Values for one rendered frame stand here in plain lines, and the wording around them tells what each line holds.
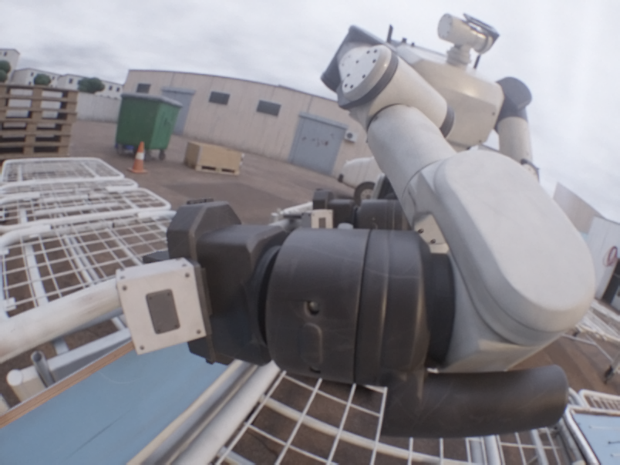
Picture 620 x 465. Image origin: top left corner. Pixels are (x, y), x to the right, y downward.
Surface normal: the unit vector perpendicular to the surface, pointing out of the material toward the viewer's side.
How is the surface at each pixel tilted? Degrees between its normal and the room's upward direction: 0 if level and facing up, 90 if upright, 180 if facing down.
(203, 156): 90
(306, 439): 0
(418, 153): 63
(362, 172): 89
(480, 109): 123
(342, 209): 90
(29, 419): 90
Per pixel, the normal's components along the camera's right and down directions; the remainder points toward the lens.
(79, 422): 0.90, 0.36
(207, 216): 0.95, 0.03
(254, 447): 0.29, -0.91
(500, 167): -0.22, -0.66
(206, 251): -0.33, 0.18
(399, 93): 0.06, 0.73
